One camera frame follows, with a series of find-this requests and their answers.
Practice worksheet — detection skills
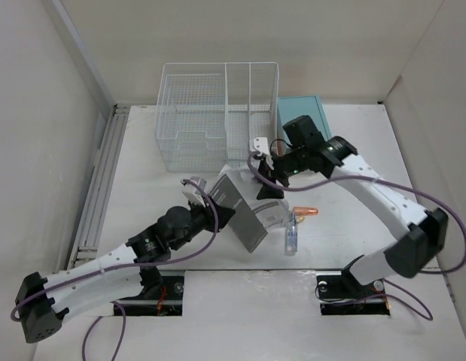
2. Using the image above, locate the orange marker pen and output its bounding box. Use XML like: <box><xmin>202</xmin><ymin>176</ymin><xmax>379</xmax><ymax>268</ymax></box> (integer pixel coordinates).
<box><xmin>293</xmin><ymin>206</ymin><xmax>318</xmax><ymax>217</ymax></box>

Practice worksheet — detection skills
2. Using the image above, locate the grey white booklet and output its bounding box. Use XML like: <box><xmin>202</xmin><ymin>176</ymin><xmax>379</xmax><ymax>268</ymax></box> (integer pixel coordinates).
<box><xmin>209</xmin><ymin>165</ymin><xmax>290</xmax><ymax>253</ymax></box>

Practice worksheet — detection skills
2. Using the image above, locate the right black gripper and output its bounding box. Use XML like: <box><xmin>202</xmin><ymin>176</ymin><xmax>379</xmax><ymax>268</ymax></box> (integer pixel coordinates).
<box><xmin>254</xmin><ymin>147</ymin><xmax>308</xmax><ymax>200</ymax></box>

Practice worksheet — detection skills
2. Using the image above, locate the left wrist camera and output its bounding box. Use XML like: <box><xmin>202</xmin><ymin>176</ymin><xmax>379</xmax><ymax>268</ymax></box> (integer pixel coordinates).
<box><xmin>181</xmin><ymin>176</ymin><xmax>207</xmax><ymax>207</ymax></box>

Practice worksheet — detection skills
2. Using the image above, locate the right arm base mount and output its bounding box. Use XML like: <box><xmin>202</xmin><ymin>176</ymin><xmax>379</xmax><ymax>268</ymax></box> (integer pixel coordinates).
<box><xmin>315</xmin><ymin>272</ymin><xmax>390</xmax><ymax>316</ymax></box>

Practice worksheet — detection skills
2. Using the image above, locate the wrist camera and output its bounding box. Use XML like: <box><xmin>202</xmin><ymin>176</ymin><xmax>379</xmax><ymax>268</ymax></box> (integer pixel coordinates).
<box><xmin>250</xmin><ymin>137</ymin><xmax>273</xmax><ymax>168</ymax></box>
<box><xmin>181</xmin><ymin>176</ymin><xmax>207</xmax><ymax>207</ymax></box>

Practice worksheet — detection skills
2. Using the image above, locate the aluminium rail frame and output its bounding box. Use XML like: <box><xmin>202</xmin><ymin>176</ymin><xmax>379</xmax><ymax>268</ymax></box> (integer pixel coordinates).
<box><xmin>65</xmin><ymin>104</ymin><xmax>130</xmax><ymax>269</ymax></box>

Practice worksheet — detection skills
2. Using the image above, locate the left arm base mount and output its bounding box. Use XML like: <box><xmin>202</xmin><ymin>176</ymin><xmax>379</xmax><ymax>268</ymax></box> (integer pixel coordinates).
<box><xmin>117</xmin><ymin>267</ymin><xmax>185</xmax><ymax>317</ymax></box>

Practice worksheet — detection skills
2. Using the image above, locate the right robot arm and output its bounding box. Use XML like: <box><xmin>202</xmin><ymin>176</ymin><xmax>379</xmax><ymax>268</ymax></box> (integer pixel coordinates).
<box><xmin>248</xmin><ymin>115</ymin><xmax>449</xmax><ymax>296</ymax></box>

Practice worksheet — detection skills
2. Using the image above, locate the clear blue glue bottle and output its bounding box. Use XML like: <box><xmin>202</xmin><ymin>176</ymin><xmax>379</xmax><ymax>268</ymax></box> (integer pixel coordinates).
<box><xmin>285</xmin><ymin>212</ymin><xmax>298</xmax><ymax>256</ymax></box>

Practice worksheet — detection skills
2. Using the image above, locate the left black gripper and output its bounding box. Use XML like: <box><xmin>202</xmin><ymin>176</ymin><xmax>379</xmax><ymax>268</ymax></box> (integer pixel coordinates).
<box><xmin>169</xmin><ymin>195</ymin><xmax>234</xmax><ymax>250</ymax></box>

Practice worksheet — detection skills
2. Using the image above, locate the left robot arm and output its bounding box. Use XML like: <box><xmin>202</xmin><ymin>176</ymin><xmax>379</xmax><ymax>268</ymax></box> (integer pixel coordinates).
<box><xmin>11</xmin><ymin>205</ymin><xmax>235</xmax><ymax>344</ymax></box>

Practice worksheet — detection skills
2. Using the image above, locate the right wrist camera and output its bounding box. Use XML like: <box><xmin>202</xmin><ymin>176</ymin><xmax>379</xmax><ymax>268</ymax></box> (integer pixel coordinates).
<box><xmin>250</xmin><ymin>137</ymin><xmax>273</xmax><ymax>168</ymax></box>

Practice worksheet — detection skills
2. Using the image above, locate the teal drawer box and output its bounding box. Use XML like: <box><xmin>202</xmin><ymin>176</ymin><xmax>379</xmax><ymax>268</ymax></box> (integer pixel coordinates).
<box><xmin>277</xmin><ymin>96</ymin><xmax>331</xmax><ymax>144</ymax></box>

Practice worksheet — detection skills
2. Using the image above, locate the white wire mesh organizer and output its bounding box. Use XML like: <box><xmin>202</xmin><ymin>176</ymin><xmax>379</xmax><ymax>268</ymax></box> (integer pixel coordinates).
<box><xmin>154</xmin><ymin>62</ymin><xmax>279</xmax><ymax>173</ymax></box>

